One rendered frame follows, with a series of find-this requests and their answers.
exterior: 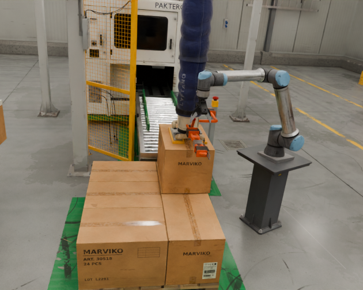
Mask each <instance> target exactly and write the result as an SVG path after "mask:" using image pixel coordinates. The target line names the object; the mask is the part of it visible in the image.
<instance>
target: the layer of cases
mask: <svg viewBox="0 0 363 290"><path fill-rule="evenodd" d="M225 240H226V239H225V236H224V233H223V231H222V228H221V226H220V223H219V221H218V218H217V215H216V214H215V210H214V208H213V205H212V203H211V201H210V198H209V195H208V193H174V194H163V193H162V187H161V181H160V175H159V170H158V164H157V162H148V161H93V165H92V169H91V173H90V179H89V184H88V189H87V193H86V198H85V203H84V208H83V212H82V218H81V222H80V228H79V232H78V237H77V242H76V248H77V269H78V289H79V290H80V289H103V288H125V287H148V286H160V285H183V284H205V283H218V282H219V280H220V273H221V265H222V259H223V254H224V247H225Z"/></svg>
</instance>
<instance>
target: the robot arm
mask: <svg viewBox="0 0 363 290"><path fill-rule="evenodd" d="M241 81H257V82H264V83H272V84H273V88H274V92H275V97H276V101H277V107H278V111H279V117H280V121H281V125H272V126H271V127H270V130H269V138H268V142H267V146H266V148H265V149H264V154H266V155H268V156H271V157H277V158H280V157H284V156H285V151H284V148H287V149H289V150H291V151H298V150H300V149H301V148H302V146H303V145H304V137H303V136H301V135H300V134H299V131H298V129H297V128H296V126H295V122H294V116H293V110H292V104H291V100H290V94H289V88H288V84H289V81H290V75H289V74H288V72H286V71H284V70H276V69H273V68H258V69H257V70H233V71H209V70H204V71H202V72H200V73H199V76H198V87H197V91H196V92H197V93H196V95H197V96H198V99H199V102H196V104H195V109H194V111H193V113H192V115H191V118H190V123H191V122H192V121H193V119H194V118H195V117H196V116H197V112H199V114H200V113H201V114H202V115H206V117H207V118H208V120H209V123H211V114H210V111H209V110H208V107H207V103H206V99H207V98H208V97H209V94H210V87H212V86H225V85H226V84H227V82H241Z"/></svg>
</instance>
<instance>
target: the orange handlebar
mask: <svg viewBox="0 0 363 290"><path fill-rule="evenodd" d="M210 114H211V117H212V118H213V120H211V123H216V122H218V120H217V118H216V117H215V115H214V114H213V113H212V112H210ZM199 122H200V123H209V120H199ZM190 136H191V140H192V141H193V140H200V136H199V135H198V134H197V133H196V134H195V135H193V134H192V133H191V134H190ZM206 154H207V153H206V152H200V153H199V155H201V156H205V155H206Z"/></svg>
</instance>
